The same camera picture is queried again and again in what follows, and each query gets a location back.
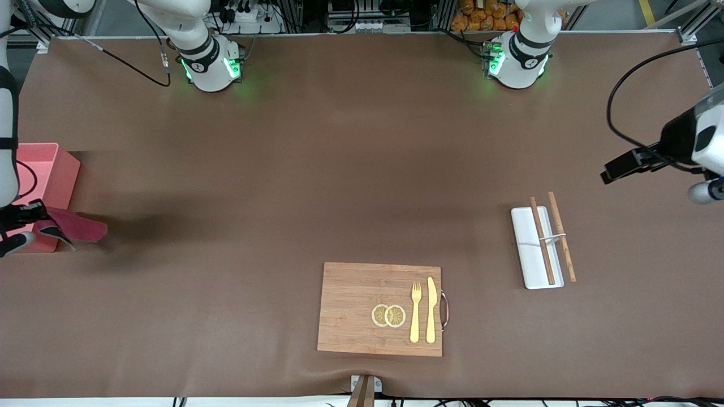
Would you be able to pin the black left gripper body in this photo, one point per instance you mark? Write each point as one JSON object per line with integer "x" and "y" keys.
{"x": 673, "y": 139}

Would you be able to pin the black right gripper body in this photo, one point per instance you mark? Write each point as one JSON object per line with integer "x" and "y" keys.
{"x": 21, "y": 215}

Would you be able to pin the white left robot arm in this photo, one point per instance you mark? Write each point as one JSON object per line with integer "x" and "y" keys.
{"x": 517, "y": 68}

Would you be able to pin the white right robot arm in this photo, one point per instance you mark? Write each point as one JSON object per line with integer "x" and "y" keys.
{"x": 209, "y": 68}

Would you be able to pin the pink plastic bin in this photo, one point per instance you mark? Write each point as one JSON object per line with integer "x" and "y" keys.
{"x": 56, "y": 169}

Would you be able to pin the brown wooden chopstick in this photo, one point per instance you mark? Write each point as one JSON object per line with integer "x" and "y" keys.
{"x": 543, "y": 240}
{"x": 561, "y": 234}

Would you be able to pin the white chopstick band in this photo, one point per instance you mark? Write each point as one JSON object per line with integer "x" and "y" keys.
{"x": 557, "y": 237}

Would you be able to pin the white rectangular tray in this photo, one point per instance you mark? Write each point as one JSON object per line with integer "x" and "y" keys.
{"x": 529, "y": 265}

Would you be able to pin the orange packaged goods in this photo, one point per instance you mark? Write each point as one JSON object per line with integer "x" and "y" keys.
{"x": 481, "y": 14}

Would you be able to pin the yellow knife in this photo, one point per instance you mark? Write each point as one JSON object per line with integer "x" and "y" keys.
{"x": 431, "y": 311}

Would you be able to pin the yellow fork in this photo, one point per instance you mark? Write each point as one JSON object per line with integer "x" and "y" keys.
{"x": 416, "y": 316}

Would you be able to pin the lemon slice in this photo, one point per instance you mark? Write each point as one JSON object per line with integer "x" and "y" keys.
{"x": 378, "y": 315}
{"x": 396, "y": 316}

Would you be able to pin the white power strip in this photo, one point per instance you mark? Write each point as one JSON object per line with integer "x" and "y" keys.
{"x": 249, "y": 17}

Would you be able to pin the brown table mat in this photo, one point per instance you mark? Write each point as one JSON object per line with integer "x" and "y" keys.
{"x": 339, "y": 169}

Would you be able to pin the aluminium frame profile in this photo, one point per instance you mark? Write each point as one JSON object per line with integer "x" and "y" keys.
{"x": 39, "y": 39}
{"x": 693, "y": 25}

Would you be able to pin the wooden camera post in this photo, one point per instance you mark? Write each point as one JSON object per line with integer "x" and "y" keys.
{"x": 362, "y": 393}

